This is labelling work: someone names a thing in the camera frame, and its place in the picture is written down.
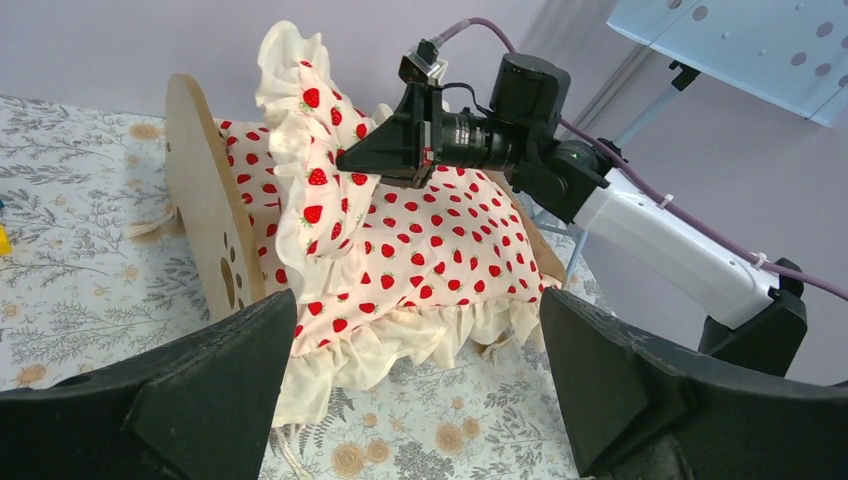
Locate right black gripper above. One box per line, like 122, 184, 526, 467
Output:
336, 82, 529, 189

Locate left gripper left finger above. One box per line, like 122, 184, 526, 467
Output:
1, 291, 297, 479

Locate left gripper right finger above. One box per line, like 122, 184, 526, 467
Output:
539, 288, 847, 479

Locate large strawberry print cushion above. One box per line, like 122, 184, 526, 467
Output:
215, 102, 564, 429

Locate wooden pet bed frame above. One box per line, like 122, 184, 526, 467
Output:
166, 74, 562, 320

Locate small strawberry print pillow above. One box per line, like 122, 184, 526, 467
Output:
255, 20, 393, 304

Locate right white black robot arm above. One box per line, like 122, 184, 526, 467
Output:
336, 53, 807, 376

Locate floral table mat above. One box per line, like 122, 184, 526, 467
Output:
1, 96, 578, 479

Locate yellow toy block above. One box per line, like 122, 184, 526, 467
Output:
0, 226, 12, 255

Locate light blue perforated tray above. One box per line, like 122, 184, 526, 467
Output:
607, 0, 847, 127

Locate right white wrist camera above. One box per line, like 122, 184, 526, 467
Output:
398, 38, 449, 86

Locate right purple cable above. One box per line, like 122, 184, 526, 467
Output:
430, 17, 848, 304

